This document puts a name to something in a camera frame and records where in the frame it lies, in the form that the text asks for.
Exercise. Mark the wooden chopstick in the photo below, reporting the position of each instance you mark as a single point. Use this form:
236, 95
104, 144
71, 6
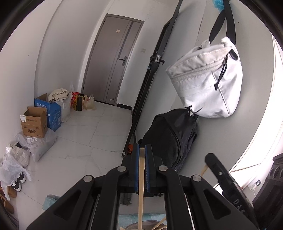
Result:
141, 186

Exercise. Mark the black white sneakers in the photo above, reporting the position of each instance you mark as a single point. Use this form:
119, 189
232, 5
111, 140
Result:
17, 185

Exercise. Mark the grey plastic parcel bag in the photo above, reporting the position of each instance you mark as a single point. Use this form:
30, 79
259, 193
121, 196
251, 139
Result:
37, 146

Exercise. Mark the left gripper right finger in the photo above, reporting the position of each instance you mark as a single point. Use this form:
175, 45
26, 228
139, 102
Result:
152, 163

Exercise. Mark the white plastic bag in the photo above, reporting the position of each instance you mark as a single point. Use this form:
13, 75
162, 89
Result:
10, 170

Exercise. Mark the brown cardboard box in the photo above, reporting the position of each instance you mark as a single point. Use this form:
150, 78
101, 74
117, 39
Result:
34, 122

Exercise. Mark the beige cloth pile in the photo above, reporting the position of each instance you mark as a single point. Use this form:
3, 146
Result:
58, 95

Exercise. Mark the beige tote bag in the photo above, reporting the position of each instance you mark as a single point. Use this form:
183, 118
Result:
88, 103

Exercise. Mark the grey entrance door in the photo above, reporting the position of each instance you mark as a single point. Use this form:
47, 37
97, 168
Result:
109, 57

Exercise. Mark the grey white utensil holder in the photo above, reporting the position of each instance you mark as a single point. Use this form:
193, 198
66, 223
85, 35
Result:
146, 225

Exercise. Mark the red black shopping bag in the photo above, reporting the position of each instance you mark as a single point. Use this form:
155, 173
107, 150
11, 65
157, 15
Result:
77, 101

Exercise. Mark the black door frame rail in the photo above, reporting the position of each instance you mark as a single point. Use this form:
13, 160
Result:
155, 62

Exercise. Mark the black backpack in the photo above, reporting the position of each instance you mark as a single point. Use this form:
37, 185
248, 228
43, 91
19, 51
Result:
171, 136

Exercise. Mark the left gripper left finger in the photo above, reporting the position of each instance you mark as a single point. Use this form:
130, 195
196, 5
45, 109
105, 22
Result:
131, 162

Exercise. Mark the white shoulder bag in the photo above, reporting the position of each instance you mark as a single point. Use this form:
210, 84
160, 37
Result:
208, 79

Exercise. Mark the blue cardboard box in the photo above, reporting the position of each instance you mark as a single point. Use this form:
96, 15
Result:
53, 111

